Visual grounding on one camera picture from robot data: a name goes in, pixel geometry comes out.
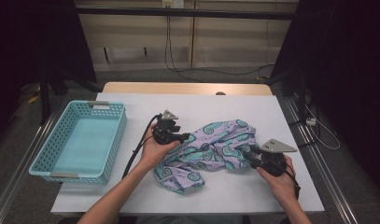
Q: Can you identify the person's left hand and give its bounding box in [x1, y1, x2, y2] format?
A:
[139, 133, 181, 172]

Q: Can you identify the thin white cable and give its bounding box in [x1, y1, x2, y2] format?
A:
[303, 103, 342, 151]

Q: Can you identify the white foam mat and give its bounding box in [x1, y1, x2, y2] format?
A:
[50, 92, 326, 216]

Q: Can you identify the metal floor rail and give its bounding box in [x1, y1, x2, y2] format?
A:
[279, 94, 361, 224]
[0, 104, 65, 224]

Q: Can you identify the black horizontal bar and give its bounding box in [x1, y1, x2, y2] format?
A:
[75, 7, 301, 21]

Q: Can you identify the turquoise plastic basket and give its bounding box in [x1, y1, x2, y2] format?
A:
[28, 100, 128, 185]

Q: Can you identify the person's right hand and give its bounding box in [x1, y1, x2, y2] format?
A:
[256, 155, 301, 211]

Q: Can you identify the black metal stand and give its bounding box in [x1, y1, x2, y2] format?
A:
[265, 66, 308, 120]

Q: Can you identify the white wall socket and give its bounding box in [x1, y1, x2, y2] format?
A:
[162, 0, 186, 9]

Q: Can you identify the black tripod stand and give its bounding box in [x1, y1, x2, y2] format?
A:
[37, 64, 102, 126]

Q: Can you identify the left hand-held gripper cable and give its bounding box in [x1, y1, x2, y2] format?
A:
[121, 114, 163, 180]

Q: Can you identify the hand-held gripper cable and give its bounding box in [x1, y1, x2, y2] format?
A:
[271, 166, 302, 200]
[121, 114, 163, 180]

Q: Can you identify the purple seahorse print swimsuit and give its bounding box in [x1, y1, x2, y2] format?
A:
[153, 119, 261, 196]

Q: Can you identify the black hanging cable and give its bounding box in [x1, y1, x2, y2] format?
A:
[163, 14, 276, 84]

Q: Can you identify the right hand-held gripper cable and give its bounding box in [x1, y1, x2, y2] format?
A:
[271, 166, 302, 200]

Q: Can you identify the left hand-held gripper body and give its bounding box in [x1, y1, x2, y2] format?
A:
[151, 109, 182, 146]

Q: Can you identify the black curtain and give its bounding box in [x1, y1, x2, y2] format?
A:
[269, 0, 380, 200]
[0, 0, 98, 147]

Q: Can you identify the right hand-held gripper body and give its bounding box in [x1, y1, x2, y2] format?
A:
[252, 138, 298, 177]

